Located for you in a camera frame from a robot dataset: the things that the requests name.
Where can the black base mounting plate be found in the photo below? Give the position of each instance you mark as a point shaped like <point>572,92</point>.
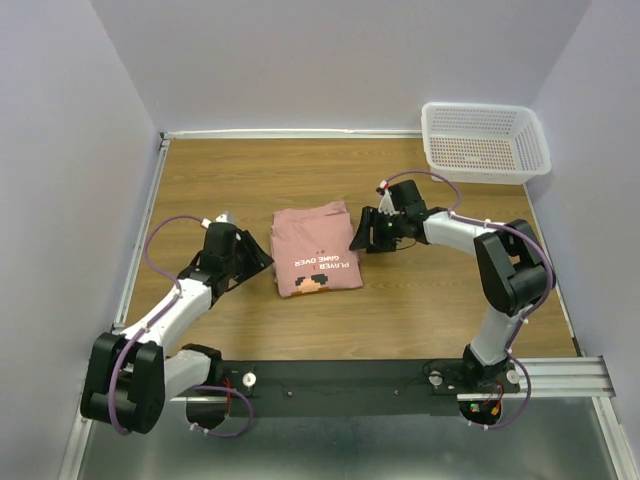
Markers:
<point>215,413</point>

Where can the front aluminium frame rail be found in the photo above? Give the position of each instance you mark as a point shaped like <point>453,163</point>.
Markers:
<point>550,380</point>

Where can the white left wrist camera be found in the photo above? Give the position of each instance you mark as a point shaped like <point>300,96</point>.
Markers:
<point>225,217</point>

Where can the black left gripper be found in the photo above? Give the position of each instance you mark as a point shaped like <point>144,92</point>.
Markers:
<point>258,257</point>

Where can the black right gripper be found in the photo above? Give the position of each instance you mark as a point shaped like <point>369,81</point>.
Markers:
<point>369,219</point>

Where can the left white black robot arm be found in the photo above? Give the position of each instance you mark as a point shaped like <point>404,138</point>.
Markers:
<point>148,339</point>

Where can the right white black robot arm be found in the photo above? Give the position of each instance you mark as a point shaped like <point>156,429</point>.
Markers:
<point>516,275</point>

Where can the pink printed t shirt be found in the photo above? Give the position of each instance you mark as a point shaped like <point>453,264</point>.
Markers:
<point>310,249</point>

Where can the white plastic basket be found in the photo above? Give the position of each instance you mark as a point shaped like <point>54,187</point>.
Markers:
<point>484,143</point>

